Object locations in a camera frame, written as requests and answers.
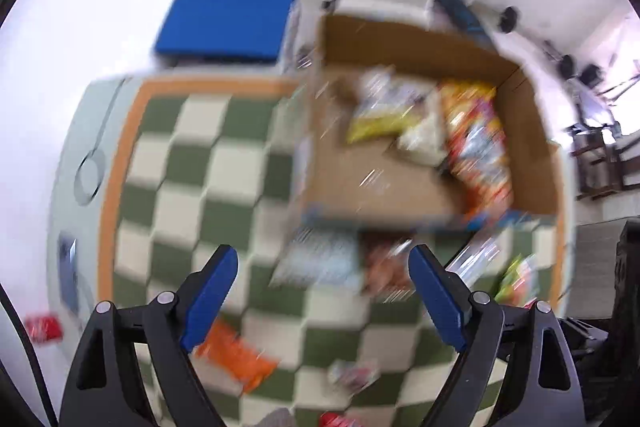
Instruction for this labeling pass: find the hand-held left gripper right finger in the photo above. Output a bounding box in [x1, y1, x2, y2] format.
[407, 244, 587, 427]

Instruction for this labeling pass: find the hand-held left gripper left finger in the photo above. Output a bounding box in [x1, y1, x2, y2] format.
[59, 244, 240, 427]

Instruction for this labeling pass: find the printed cardboard box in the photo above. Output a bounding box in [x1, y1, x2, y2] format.
[297, 14, 563, 228]

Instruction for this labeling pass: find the clear silver snack packet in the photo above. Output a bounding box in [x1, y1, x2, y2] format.
[445, 232, 506, 288]

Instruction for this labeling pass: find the brown red snack packet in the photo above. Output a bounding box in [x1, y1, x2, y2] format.
[360, 237, 426, 303]

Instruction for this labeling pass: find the orange snack packet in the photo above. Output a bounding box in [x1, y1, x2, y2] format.
[192, 314, 281, 395]

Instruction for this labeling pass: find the green snack packet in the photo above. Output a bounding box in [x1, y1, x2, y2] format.
[492, 254, 541, 308]

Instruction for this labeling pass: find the small white red packet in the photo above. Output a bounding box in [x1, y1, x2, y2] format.
[327, 358, 381, 394]

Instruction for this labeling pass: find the light blue snack packet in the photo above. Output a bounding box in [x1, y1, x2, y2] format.
[270, 227, 366, 290]

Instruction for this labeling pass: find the green white checkered mat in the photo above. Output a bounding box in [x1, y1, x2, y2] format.
[47, 74, 573, 427]

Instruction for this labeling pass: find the dark wooden furniture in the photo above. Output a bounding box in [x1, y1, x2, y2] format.
[565, 122, 640, 200]

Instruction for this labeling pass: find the red orange snack bag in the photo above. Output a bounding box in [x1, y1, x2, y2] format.
[439, 79, 516, 215]

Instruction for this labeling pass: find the white snack packet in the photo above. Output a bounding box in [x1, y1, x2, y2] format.
[400, 107, 448, 165]

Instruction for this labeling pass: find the yellow snack bag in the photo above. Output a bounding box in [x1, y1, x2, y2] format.
[347, 69, 441, 145]

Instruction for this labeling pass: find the blue cushion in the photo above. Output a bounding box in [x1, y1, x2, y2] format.
[154, 0, 297, 66]

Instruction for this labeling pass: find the black cable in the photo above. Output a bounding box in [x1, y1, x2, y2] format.
[0, 284, 58, 427]

